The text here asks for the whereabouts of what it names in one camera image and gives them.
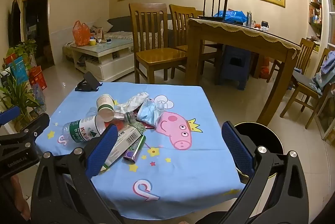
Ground wooden dining table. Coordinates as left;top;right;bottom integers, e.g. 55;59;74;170
187;17;302;126

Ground beige lace table cover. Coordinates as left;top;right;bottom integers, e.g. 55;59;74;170
188;17;301;58

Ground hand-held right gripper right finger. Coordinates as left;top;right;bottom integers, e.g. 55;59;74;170
217;121;310;224

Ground orange plastic bag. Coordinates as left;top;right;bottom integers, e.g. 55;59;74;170
72;20;91;47

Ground purple green candy tube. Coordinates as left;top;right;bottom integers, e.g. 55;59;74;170
123;134;147;163

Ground white tissue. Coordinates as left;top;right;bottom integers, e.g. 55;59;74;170
114;92;150;112

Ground person's left hand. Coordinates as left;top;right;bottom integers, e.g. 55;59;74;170
11;175;31;221

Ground white framed glass door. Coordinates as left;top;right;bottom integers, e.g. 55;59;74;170
321;0;335;141

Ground blue gift bag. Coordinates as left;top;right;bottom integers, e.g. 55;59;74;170
10;56;29;86

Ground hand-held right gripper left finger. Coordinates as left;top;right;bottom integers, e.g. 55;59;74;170
31;124;125;224

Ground wall shelf with items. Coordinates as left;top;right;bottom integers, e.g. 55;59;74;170
307;0;323;31

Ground blue face mask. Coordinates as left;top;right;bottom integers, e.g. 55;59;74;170
137;98;165;127

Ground black trash bin gold rim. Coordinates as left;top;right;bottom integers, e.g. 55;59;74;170
232;121;285;184

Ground light blue clothes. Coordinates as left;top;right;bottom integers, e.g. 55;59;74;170
311;50;335;98

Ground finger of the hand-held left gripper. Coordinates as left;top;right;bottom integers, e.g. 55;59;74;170
16;112;50;141
0;106;21;125

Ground grey sofa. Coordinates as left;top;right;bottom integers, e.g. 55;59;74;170
105;15;174;42

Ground small clear glass bottle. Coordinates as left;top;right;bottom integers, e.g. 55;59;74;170
111;111;137;126

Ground wooden dining chair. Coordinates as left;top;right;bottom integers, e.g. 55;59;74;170
169;4;224;80
129;3;189;84
280;48;332;130
266;38;316;83

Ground blue plastic stool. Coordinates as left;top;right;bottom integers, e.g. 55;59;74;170
219;45;253;91

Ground black router with antennas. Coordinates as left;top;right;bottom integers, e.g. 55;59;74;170
197;0;229;22

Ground white green paper cup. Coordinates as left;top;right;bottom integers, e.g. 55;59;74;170
96;94;116;122

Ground black television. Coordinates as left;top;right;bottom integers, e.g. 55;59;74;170
8;0;22;50

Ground blue cartoon printed tablecloth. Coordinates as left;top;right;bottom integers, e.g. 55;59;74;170
35;82;245;220

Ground plastic water bottle green label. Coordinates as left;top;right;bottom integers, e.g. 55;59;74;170
62;107;106;148

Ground red plastic bag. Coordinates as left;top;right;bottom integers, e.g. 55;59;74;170
259;56;271;80

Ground white carton box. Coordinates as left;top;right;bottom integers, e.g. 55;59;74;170
102;125;142;171

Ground black clamp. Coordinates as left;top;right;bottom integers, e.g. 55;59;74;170
75;71;100;93

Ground white coffee table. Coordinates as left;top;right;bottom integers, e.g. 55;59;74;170
62;38;135;82

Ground blue plastic bag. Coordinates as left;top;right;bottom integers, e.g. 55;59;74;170
213;10;247;23

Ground red gift box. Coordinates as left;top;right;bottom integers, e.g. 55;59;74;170
28;65;48;90

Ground round leaf potted plant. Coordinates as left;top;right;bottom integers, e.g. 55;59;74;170
6;39;37;63

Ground grey seat cushion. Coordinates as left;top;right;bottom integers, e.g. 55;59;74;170
292;68;315;84

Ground long leaf potted plant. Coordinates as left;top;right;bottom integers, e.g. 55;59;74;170
0;67;40;125

